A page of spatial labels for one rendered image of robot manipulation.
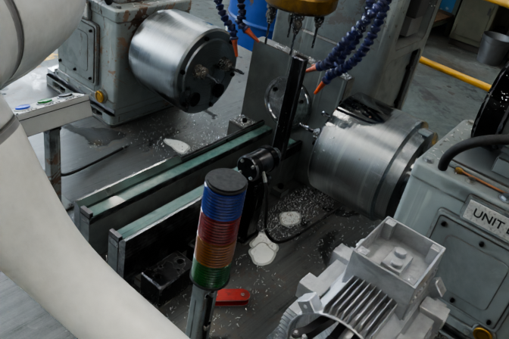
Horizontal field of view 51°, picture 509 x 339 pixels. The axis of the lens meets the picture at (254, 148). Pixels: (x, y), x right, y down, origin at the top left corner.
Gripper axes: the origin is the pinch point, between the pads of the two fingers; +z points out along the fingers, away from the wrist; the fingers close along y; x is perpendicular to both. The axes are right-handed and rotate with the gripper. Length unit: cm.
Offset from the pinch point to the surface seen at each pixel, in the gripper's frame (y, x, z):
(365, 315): -1.1, -5.4, -6.7
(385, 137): 17.3, -4.3, 34.8
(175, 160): 59, 15, 15
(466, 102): 68, 155, 352
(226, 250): 19.4, -7.8, -12.8
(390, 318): -3.8, -4.1, -3.7
